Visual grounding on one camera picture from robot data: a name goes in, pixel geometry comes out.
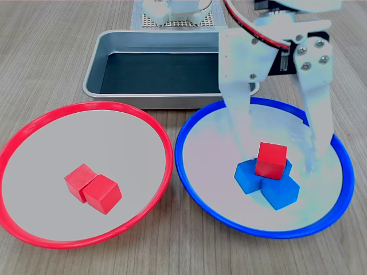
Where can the red cube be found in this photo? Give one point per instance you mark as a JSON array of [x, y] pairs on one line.
[[76, 179], [101, 194], [271, 161]]

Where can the steel tray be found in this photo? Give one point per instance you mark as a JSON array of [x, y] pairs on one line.
[[94, 63]]

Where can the black tray mat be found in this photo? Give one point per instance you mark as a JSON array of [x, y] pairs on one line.
[[157, 74]]

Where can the pale perforated base plate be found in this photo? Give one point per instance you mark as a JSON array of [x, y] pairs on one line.
[[177, 25]]

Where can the blue-rimmed white plate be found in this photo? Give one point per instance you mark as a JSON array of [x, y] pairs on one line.
[[212, 137]]

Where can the red-rimmed white plate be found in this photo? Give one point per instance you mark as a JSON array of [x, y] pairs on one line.
[[86, 137]]

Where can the clear tape strip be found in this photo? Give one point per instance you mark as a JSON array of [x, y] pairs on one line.
[[136, 17]]

